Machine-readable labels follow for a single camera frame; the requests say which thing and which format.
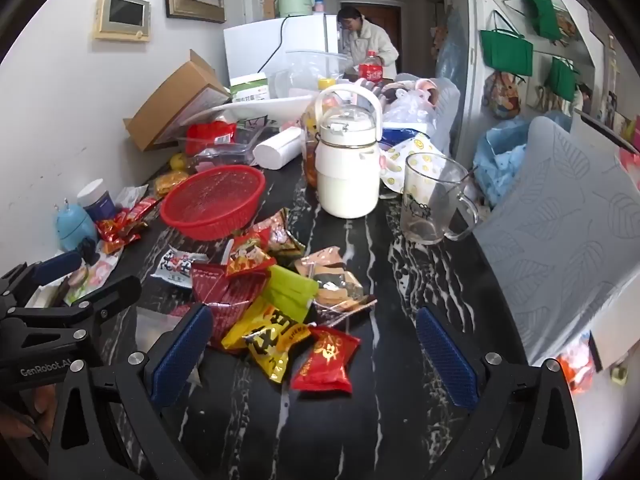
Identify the glass mug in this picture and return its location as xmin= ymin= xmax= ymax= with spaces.
xmin=399 ymin=152 xmax=481 ymax=246

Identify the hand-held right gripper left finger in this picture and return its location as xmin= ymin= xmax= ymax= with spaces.
xmin=47 ymin=304 xmax=215 ymax=480

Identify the pile of small red packets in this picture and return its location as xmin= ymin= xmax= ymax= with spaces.
xmin=95 ymin=196 xmax=161 ymax=256

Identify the clear plastic container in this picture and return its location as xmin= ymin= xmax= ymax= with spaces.
xmin=177 ymin=127 xmax=268 ymax=171

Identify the floral cloth bag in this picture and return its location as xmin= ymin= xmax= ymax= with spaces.
xmin=482 ymin=71 xmax=523 ymax=121

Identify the white plastic bag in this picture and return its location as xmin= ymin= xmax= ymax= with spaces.
xmin=382 ymin=72 xmax=461 ymax=148

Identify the dark red snack packet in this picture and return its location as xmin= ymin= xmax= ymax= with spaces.
xmin=189 ymin=260 xmax=271 ymax=351

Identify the cardboard box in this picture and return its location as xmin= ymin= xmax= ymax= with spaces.
xmin=123 ymin=49 xmax=232 ymax=153

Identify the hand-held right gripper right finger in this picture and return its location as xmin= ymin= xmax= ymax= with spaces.
xmin=416 ymin=306 xmax=583 ymax=480

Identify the blue whale-shaped device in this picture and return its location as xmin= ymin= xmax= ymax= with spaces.
xmin=52 ymin=199 xmax=100 ymax=253

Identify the red plastic basket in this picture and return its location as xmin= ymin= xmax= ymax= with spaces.
xmin=159 ymin=164 xmax=267 ymax=242

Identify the red orange snack packet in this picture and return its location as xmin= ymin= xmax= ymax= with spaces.
xmin=226 ymin=235 xmax=277 ymax=278

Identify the olive-edged pink snack packet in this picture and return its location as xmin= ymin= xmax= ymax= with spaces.
xmin=250 ymin=208 xmax=307 ymax=261

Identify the white thermos jug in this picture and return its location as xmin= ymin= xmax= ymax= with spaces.
xmin=314 ymin=84 xmax=385 ymax=219

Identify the large green tote bag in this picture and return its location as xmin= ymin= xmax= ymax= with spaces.
xmin=479 ymin=10 xmax=535 ymax=78

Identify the person's left hand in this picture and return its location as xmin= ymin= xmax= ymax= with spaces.
xmin=0 ymin=385 xmax=56 ymax=453

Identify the red barcode snack bag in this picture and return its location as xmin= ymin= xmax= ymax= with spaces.
xmin=186 ymin=121 xmax=238 ymax=157

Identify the yellow snack in clear bag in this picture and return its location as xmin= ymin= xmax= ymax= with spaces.
xmin=152 ymin=170 xmax=192 ymax=198

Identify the clear zip bag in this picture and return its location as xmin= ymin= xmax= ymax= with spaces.
xmin=270 ymin=49 xmax=366 ymax=98

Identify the grey leaf-pattern mat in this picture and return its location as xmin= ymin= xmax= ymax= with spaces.
xmin=472 ymin=116 xmax=640 ymax=366

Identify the clear cookie snack packet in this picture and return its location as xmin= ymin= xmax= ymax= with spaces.
xmin=294 ymin=247 xmax=378 ymax=323

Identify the white patterned packet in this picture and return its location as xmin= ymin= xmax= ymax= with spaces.
xmin=114 ymin=184 xmax=151 ymax=210

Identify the wall intercom panel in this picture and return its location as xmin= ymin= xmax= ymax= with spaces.
xmin=92 ymin=0 xmax=152 ymax=42

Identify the orange drink bottle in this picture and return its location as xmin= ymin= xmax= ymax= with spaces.
xmin=300 ymin=77 xmax=341 ymax=188

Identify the smiley-print paper bag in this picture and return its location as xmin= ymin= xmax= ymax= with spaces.
xmin=378 ymin=132 xmax=468 ymax=196

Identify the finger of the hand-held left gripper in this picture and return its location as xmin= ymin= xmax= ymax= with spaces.
xmin=0 ymin=275 xmax=144 ymax=348
xmin=0 ymin=250 xmax=84 ymax=311

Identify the white-lid dark blue jar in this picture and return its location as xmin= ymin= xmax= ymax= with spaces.
xmin=76 ymin=178 xmax=117 ymax=222

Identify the blue plastic bag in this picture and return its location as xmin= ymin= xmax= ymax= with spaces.
xmin=472 ymin=110 xmax=573 ymax=208

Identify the yellow snack packet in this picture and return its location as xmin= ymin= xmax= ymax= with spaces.
xmin=220 ymin=297 xmax=313 ymax=385

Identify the white peanut snack packet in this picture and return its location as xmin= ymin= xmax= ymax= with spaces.
xmin=150 ymin=245 xmax=208 ymax=291

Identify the white green pouch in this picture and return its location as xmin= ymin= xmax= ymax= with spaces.
xmin=65 ymin=240 xmax=126 ymax=306

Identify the green white box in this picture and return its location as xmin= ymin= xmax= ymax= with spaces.
xmin=229 ymin=72 xmax=271 ymax=106

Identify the white fridge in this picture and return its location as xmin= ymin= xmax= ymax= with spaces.
xmin=222 ymin=14 xmax=346 ymax=88

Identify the red-label soda bottle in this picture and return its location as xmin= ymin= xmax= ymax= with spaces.
xmin=357 ymin=50 xmax=386 ymax=86

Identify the red gold-print snack packet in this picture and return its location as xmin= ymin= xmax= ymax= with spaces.
xmin=290 ymin=325 xmax=362 ymax=393

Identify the black power cable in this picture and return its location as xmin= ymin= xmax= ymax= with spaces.
xmin=255 ymin=15 xmax=296 ymax=77

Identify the green snack packet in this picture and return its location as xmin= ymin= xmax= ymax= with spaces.
xmin=262 ymin=265 xmax=321 ymax=323

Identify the toilet paper roll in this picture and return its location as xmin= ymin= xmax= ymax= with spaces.
xmin=251 ymin=126 xmax=306 ymax=171

